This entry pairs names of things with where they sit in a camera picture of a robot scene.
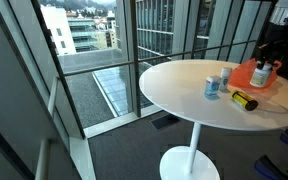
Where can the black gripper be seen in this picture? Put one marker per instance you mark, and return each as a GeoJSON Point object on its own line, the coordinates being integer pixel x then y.
{"type": "Point", "coordinates": [270, 48]}

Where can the white bottle with pale label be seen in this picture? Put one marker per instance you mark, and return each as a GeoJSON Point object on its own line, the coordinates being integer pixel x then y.
{"type": "Point", "coordinates": [260, 76]}

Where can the orange plastic bag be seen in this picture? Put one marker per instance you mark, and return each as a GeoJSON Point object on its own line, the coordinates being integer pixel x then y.
{"type": "Point", "coordinates": [239, 76]}

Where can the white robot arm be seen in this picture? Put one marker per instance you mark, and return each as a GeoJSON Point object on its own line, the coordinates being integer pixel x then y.
{"type": "Point", "coordinates": [282, 13]}

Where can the small white bottle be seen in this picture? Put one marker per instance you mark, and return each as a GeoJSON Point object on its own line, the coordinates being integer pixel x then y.
{"type": "Point", "coordinates": [225, 77]}

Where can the yellow bottle with black cap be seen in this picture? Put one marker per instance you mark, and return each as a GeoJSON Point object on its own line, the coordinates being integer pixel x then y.
{"type": "Point", "coordinates": [243, 99]}

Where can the white container with blue label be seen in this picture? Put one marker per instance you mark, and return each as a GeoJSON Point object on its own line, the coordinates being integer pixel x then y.
{"type": "Point", "coordinates": [212, 86]}

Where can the dark floor vent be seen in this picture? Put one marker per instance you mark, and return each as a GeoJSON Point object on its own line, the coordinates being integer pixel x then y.
{"type": "Point", "coordinates": [165, 122]}

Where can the white round table base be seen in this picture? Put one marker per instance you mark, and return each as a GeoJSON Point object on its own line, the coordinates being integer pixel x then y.
{"type": "Point", "coordinates": [174, 166]}

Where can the white vertical pipe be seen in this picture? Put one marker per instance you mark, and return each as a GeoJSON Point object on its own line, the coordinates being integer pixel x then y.
{"type": "Point", "coordinates": [43, 160]}

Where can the white table pedestal leg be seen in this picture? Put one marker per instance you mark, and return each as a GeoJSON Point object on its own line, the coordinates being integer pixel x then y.
{"type": "Point", "coordinates": [194, 146]}

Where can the dark window guard rail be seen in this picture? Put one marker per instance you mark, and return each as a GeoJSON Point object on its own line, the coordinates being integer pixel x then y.
{"type": "Point", "coordinates": [117, 64]}

